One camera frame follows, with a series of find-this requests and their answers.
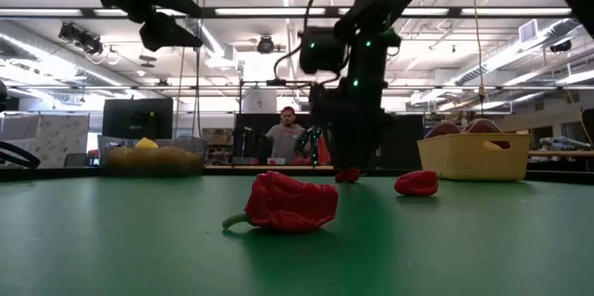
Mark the black ceiling camera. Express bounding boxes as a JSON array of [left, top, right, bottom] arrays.
[[256, 34, 276, 55], [58, 21, 104, 56], [549, 39, 573, 54]]

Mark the black chair backrest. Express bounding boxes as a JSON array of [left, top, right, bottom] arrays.
[[0, 140, 42, 170]]

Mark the small red pepper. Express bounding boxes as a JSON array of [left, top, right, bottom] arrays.
[[394, 169, 440, 198], [334, 167, 361, 184]]

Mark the yellow plastic basket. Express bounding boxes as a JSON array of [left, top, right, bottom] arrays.
[[416, 132, 533, 183]]

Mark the red pepper with green stem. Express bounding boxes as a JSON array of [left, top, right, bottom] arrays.
[[221, 170, 341, 235]]

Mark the white ceiling vent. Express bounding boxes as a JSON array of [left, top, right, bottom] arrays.
[[518, 19, 539, 45]]

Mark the overhead bar with light strips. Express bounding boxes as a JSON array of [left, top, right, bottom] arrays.
[[0, 6, 594, 19]]

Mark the clear plastic bin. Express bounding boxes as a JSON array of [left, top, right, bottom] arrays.
[[97, 135, 209, 177]]

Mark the person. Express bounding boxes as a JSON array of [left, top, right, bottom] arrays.
[[265, 106, 307, 166]]

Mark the dark red apple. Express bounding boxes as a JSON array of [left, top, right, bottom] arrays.
[[424, 121, 463, 139], [463, 118, 503, 135]]

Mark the black partition panel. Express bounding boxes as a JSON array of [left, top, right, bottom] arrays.
[[380, 113, 426, 171]]

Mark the black monitor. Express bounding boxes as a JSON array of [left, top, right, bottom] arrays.
[[102, 97, 174, 141]]

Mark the thin hanging cable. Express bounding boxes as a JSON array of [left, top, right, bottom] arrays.
[[469, 0, 488, 116]]

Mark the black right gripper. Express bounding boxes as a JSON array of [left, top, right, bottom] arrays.
[[309, 77, 395, 172]]

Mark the wooden background table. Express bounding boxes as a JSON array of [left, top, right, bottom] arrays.
[[528, 149, 594, 159]]

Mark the black background station frame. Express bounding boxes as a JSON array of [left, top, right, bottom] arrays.
[[238, 79, 315, 167]]

